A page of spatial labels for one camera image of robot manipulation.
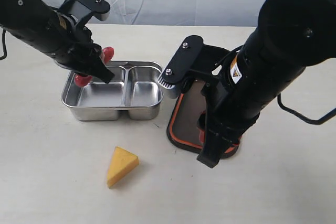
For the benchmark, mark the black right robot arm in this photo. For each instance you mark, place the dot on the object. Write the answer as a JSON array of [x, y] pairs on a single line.
[[290, 36]]

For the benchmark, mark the dark transparent lunch box lid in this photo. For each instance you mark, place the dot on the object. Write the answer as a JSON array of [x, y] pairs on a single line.
[[182, 130]]

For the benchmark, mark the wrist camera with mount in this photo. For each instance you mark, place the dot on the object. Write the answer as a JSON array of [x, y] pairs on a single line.
[[192, 60], [84, 10]]

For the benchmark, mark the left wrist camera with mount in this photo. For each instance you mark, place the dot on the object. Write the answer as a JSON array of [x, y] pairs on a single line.
[[84, 10]]

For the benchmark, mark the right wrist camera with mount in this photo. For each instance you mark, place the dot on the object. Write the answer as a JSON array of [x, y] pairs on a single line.
[[192, 60]]

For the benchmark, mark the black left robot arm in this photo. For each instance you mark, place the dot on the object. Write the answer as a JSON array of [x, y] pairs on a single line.
[[26, 20]]

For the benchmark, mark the yellow cheese wedge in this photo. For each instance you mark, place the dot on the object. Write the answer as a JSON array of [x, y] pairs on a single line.
[[121, 164]]

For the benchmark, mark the red sausage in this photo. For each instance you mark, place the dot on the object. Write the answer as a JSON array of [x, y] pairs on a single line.
[[106, 55]]

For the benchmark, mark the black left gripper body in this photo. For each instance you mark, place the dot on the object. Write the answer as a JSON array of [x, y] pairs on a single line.
[[70, 45]]

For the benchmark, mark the stainless steel lunch box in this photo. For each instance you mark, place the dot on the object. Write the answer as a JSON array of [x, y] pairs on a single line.
[[133, 90]]

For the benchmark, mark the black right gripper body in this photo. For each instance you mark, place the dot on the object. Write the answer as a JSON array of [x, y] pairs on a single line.
[[222, 123]]

